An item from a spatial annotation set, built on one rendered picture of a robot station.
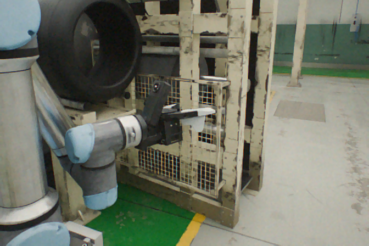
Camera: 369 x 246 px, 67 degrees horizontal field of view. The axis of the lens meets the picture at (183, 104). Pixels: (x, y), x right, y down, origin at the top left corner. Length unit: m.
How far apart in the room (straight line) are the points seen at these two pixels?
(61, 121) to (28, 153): 0.17
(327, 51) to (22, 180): 10.10
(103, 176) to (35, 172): 0.14
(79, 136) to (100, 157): 0.06
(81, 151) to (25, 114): 0.13
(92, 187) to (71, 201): 1.44
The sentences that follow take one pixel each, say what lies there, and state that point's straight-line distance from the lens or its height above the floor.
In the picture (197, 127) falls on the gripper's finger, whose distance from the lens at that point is 0.71.
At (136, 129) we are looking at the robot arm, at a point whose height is 1.06.
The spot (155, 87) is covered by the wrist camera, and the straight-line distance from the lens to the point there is 0.68.
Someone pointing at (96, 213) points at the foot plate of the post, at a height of 0.02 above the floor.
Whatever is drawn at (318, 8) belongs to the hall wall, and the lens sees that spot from 10.41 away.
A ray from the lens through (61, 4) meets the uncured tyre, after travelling 1.38.
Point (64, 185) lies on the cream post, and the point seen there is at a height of 0.30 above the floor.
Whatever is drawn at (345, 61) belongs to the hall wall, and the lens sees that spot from 10.43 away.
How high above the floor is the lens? 1.28
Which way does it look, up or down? 15 degrees down
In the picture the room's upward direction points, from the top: straight up
